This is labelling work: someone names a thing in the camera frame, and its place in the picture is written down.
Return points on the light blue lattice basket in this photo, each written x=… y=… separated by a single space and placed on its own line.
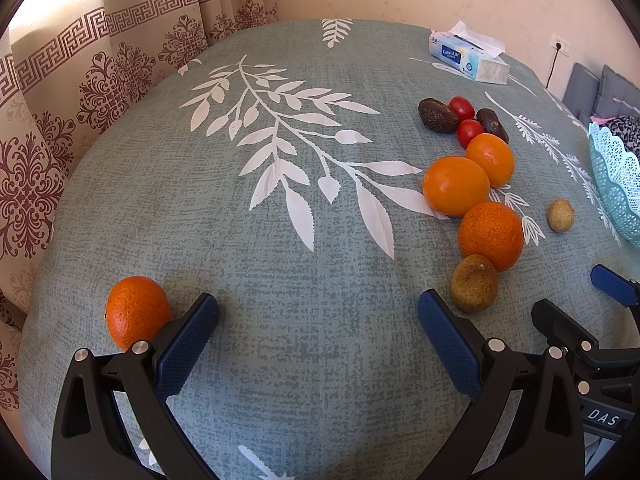
x=616 y=173

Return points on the small dark avocado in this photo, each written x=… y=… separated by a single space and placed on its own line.
x=491 y=123

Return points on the rough orange tangerine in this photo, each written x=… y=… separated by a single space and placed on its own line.
x=493 y=231

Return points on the red tomato front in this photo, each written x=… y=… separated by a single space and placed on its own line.
x=467 y=130

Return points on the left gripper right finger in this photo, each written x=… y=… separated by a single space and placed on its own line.
x=545 y=440

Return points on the large dark avocado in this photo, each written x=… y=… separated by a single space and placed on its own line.
x=437 y=116

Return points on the beige patterned curtain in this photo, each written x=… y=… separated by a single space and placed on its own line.
x=70 y=69

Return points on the tissue box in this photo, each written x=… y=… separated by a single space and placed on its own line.
x=472 y=54

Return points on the pink blanket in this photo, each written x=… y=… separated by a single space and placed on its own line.
x=600 y=120

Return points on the smooth small orange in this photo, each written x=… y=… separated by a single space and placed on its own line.
x=494 y=156

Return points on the smooth large orange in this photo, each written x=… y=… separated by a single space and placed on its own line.
x=452 y=185

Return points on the leopard print garment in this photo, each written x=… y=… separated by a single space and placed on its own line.
x=627 y=128

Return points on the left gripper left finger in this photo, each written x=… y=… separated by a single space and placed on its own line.
x=90 y=440

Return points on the grey cushioned headboard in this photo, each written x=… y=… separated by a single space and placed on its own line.
x=607 y=96

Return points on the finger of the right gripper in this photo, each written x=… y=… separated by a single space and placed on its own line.
x=623 y=290
x=561 y=330

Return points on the red tomato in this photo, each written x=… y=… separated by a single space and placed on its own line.
x=467 y=130
x=462 y=108

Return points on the white wall socket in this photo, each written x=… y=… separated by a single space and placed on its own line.
x=561 y=45

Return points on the teal leaf-print bedspread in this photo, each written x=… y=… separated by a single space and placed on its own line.
x=284 y=177

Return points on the small tan kiwi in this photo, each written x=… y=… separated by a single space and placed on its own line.
x=560 y=216

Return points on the large brown kiwi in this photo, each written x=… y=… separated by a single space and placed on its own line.
x=474 y=284

